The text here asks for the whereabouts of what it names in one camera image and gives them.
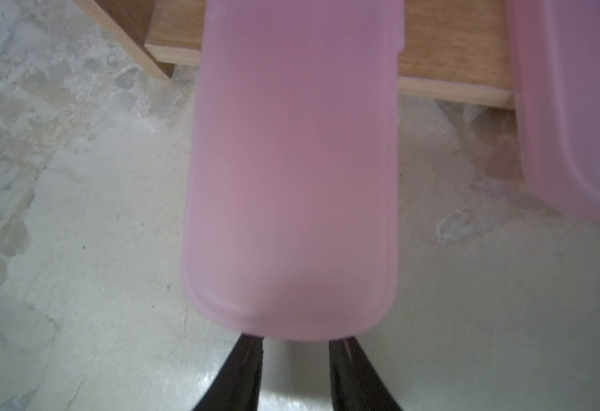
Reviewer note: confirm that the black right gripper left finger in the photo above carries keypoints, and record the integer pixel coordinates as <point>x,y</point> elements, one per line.
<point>237,386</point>

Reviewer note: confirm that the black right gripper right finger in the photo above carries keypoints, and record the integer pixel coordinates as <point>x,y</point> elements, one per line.
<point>355,385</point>

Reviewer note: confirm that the pink pencil case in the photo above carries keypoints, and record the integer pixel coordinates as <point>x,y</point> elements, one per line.
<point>291,221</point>
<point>555,57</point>

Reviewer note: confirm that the wooden three-tier shelf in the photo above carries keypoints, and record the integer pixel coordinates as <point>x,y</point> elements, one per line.
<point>451,50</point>

